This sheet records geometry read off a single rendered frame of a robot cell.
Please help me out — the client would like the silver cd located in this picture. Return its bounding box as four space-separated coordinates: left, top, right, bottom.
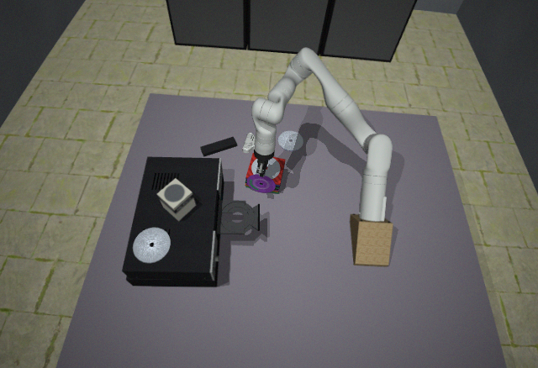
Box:
133 228 171 263
278 131 303 151
251 158 281 179

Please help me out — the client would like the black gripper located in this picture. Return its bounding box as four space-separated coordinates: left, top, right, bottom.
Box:
254 150 275 177

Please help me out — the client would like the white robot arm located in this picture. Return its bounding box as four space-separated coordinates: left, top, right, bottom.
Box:
243 48 393 221

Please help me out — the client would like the black flat bar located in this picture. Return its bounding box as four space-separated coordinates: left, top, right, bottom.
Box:
201 137 237 157

